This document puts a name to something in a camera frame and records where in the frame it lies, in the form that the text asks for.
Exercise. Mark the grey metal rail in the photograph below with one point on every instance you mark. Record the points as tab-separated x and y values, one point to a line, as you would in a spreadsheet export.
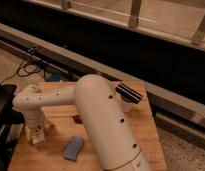
186	111

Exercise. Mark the black chair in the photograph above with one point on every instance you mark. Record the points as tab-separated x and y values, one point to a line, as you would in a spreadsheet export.
8	117

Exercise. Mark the blue sponge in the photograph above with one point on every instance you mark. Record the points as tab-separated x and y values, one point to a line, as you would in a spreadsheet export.
72	149

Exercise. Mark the wooden table board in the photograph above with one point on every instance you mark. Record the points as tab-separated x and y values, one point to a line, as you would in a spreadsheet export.
48	156

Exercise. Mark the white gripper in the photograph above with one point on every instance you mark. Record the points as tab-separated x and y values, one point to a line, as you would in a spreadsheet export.
32	125

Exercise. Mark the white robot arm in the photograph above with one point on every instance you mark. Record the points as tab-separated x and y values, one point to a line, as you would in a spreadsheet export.
104	120

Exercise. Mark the brown wooden block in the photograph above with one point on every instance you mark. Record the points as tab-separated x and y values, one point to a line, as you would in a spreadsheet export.
77	119

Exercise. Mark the blue object on floor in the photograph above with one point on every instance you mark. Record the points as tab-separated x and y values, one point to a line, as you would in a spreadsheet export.
53	78

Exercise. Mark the white plastic bottle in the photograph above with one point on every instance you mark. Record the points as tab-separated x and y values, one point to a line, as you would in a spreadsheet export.
38	137

